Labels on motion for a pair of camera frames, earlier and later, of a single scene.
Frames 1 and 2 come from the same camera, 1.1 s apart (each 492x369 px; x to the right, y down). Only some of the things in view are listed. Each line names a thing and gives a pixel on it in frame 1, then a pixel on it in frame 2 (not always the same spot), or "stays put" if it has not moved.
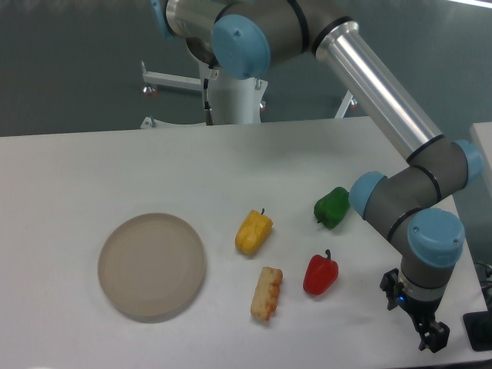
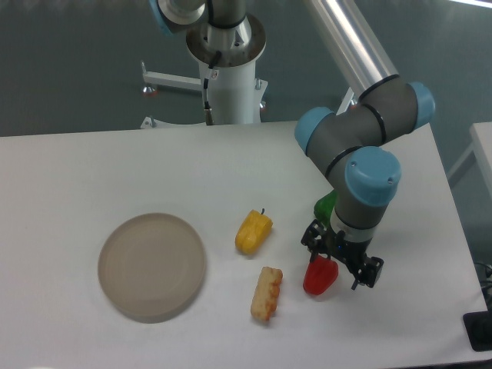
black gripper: x=422 y=311 to x=350 y=253
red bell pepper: x=321 y=274 stays put
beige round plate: x=151 y=267 stays put
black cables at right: x=483 y=273 stays put
